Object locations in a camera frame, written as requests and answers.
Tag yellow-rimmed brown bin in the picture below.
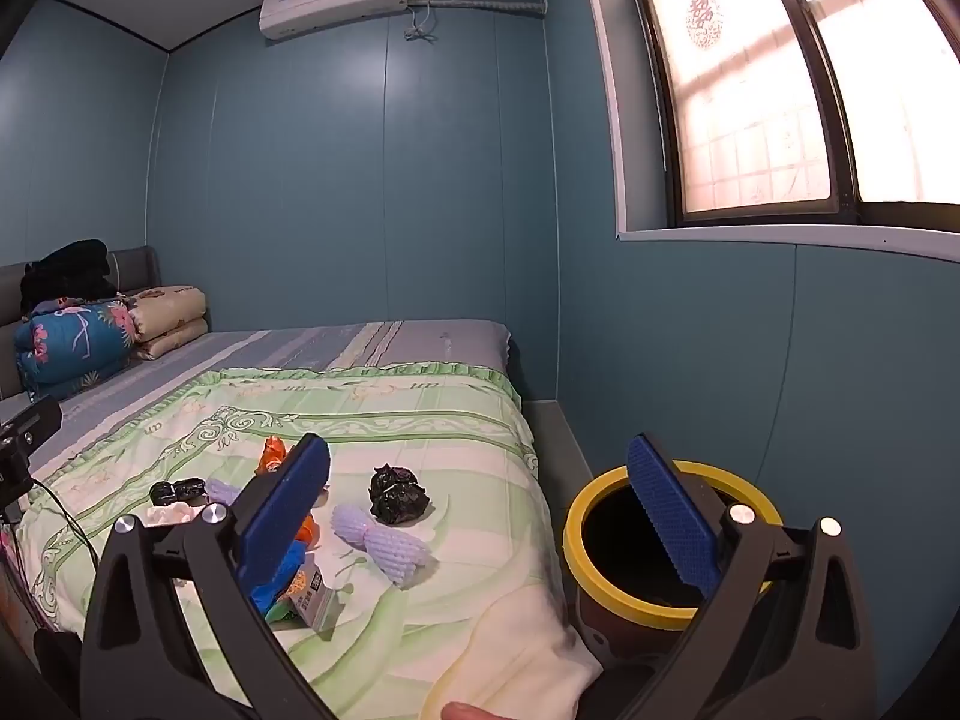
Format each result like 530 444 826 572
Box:
562 459 787 672

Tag wrapped air conditioner pipe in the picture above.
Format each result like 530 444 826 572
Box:
409 0 547 16

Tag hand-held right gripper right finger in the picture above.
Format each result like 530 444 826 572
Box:
626 433 878 720

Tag white power cord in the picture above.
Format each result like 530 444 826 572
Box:
405 0 440 42

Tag red paper window decal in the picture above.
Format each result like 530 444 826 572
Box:
684 0 728 50

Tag orange snack wrapper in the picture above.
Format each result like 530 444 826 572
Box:
255 435 323 548

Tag black cable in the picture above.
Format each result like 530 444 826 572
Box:
28 478 102 578

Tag beige pillows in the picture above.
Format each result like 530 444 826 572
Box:
124 285 209 361

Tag large purple foam fruit net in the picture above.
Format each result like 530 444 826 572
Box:
331 504 440 590

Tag brown-framed window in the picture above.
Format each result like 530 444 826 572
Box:
577 0 960 263

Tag bed with striped sheet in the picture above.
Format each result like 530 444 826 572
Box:
0 319 512 488

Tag large black plastic bag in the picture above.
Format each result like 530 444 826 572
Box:
367 465 434 526

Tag green floral blanket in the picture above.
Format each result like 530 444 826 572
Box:
15 364 605 720

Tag blue floral folded quilt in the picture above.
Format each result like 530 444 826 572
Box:
13 296 140 400

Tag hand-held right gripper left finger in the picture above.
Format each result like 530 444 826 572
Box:
79 433 335 720

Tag grey snack packet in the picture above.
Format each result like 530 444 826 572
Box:
266 566 338 635

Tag grey bed headboard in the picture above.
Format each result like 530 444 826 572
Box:
0 246 162 402

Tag blue plastic wrapper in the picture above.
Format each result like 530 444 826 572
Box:
251 544 308 612

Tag small black plastic bag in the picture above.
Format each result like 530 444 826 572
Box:
148 476 209 509

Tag black folded clothes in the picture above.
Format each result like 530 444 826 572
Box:
20 240 125 316

